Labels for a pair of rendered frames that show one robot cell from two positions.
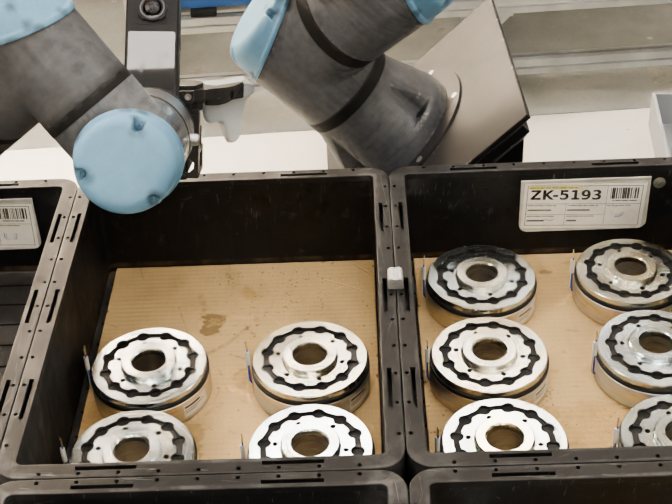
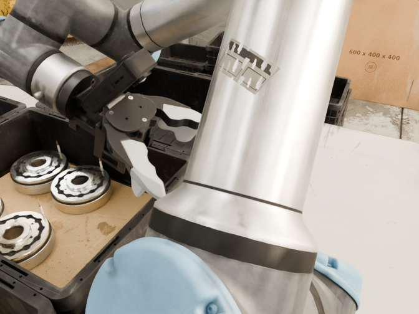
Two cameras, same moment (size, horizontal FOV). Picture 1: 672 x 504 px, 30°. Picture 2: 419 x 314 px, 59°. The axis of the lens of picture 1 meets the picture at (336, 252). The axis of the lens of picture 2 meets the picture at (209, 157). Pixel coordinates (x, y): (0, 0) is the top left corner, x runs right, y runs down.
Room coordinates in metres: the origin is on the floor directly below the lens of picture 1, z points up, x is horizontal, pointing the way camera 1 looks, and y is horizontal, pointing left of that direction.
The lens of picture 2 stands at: (1.27, -0.19, 1.28)
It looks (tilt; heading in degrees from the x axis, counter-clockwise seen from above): 36 degrees down; 116
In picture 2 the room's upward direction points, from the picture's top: straight up
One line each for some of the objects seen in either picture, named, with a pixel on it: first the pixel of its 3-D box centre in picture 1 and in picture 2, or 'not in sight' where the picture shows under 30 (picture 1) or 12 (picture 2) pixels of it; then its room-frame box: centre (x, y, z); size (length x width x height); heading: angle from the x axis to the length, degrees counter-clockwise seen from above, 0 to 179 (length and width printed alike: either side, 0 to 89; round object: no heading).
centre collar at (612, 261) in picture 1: (630, 268); not in sight; (0.93, -0.28, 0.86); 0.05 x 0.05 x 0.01
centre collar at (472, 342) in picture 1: (489, 351); not in sight; (0.82, -0.13, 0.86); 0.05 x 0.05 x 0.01
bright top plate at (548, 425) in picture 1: (504, 443); not in sight; (0.72, -0.13, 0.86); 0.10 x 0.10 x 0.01
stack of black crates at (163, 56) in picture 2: not in sight; (185, 78); (0.14, 1.74, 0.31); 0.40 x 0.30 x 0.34; 2
